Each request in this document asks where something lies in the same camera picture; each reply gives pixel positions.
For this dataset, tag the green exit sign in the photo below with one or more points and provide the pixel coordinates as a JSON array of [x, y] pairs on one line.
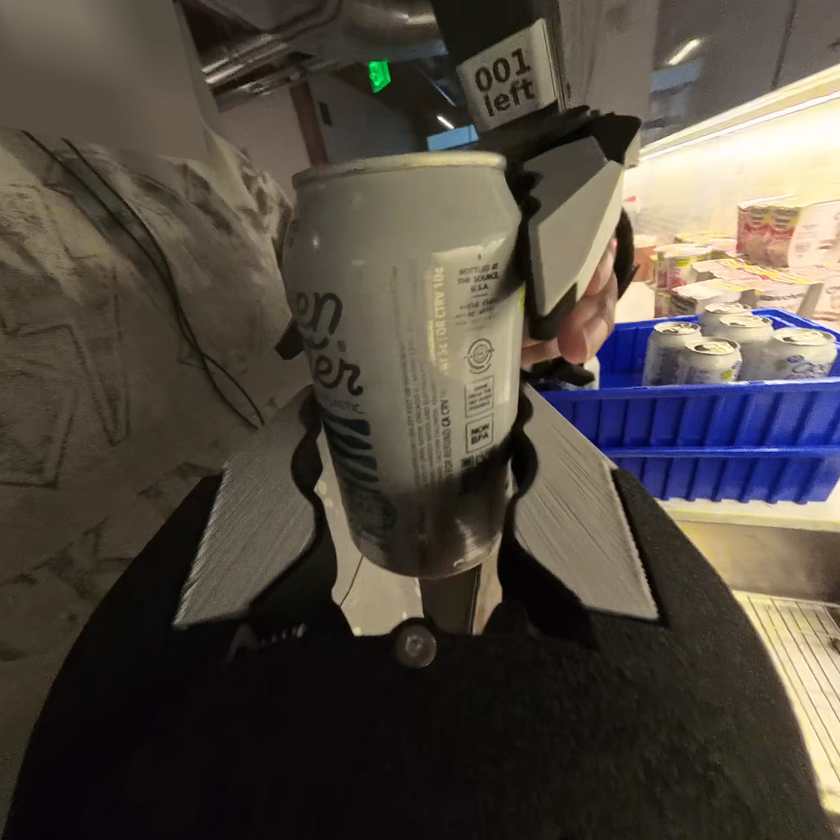
[[378, 75]]

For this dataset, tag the blue plastic bin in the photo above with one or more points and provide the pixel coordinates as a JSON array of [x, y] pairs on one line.
[[709, 433]]

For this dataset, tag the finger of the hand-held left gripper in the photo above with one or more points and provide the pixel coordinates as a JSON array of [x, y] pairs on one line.
[[571, 223], [287, 342]]

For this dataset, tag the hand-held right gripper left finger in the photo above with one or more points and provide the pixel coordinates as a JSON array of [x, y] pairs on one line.
[[262, 518]]

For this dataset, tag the steel sink basin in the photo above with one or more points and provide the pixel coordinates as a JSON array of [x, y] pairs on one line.
[[741, 558]]

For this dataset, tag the person's left hand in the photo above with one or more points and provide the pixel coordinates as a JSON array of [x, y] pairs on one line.
[[590, 321]]

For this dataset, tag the pile of snack boxes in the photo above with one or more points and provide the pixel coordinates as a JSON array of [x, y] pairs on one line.
[[774, 262]]

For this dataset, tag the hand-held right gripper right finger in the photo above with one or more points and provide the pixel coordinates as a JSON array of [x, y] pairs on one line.
[[577, 518]]

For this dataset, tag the metal ventilation duct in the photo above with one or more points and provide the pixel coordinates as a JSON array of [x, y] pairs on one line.
[[315, 33]]

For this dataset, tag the white beverage can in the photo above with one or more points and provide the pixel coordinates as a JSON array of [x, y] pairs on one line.
[[712, 364], [725, 313], [748, 341], [804, 354], [407, 341], [666, 358]]

